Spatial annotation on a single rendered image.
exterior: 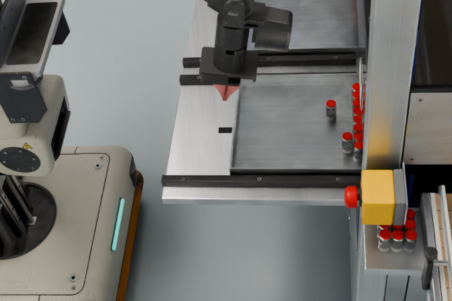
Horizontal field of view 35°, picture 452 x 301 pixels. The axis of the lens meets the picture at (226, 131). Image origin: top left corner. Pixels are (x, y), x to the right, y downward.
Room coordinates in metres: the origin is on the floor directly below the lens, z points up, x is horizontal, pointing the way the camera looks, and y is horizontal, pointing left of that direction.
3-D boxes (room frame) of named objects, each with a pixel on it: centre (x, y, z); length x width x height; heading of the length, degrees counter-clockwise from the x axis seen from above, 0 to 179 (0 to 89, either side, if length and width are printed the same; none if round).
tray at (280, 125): (0.94, -0.19, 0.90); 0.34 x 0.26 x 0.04; 77
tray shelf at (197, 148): (1.13, -0.16, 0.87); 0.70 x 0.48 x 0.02; 167
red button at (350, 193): (0.68, -0.20, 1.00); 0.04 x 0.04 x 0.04; 77
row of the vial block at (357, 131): (0.92, -0.27, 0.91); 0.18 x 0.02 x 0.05; 167
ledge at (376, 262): (0.65, -0.28, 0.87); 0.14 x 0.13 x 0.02; 77
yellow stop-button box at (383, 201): (0.67, -0.25, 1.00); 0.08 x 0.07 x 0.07; 77
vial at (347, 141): (0.87, -0.24, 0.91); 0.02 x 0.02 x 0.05
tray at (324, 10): (1.28, -0.26, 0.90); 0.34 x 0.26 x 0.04; 77
